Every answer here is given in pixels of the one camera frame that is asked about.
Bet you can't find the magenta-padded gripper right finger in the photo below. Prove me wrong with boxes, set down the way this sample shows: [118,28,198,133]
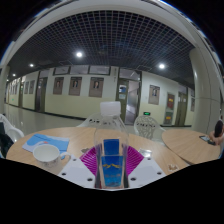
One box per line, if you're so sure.
[125,145,167,190]

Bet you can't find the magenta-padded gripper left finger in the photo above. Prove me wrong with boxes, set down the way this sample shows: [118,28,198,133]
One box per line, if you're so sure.
[57,146,99,190]

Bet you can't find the clear plastic water bottle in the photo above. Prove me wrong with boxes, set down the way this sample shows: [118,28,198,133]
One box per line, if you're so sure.
[93,101,130,190]

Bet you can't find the white ceramic mug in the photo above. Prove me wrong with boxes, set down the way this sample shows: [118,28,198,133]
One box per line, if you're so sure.
[32,143,72,175]

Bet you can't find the white lattice plastic chair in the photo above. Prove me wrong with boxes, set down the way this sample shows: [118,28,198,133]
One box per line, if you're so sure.
[133,115,166,140]
[77,112,103,128]
[0,113,25,158]

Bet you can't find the light blue paper folder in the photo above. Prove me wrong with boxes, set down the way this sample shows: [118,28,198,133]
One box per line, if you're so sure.
[22,133,70,154]

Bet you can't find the round wooden side table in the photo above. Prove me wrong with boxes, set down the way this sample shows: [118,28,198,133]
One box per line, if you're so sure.
[162,128,222,165]

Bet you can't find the door with red posters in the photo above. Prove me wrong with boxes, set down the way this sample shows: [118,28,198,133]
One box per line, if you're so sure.
[164,93,176,126]

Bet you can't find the dark brown door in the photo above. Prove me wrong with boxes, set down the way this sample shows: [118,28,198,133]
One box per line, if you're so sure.
[176,92,189,127]

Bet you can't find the olive open door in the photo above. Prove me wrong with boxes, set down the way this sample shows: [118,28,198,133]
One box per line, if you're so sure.
[116,78,129,123]

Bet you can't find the black bag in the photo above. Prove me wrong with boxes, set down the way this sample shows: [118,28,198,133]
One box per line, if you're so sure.
[0,121,14,158]

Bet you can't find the person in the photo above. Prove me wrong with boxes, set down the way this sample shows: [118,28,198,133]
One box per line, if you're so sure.
[213,119,224,146]

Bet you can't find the dark double door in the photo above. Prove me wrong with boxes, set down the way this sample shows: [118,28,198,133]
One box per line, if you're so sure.
[34,77,49,113]

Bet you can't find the round ceiling lights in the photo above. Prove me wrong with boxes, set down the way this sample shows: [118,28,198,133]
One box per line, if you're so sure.
[28,50,167,70]

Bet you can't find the framed wall portraits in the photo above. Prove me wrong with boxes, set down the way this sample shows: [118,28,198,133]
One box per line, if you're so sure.
[8,76,161,106]

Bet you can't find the dark framed wall panels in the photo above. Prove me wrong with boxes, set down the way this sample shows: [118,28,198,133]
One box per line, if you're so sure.
[53,65,111,76]

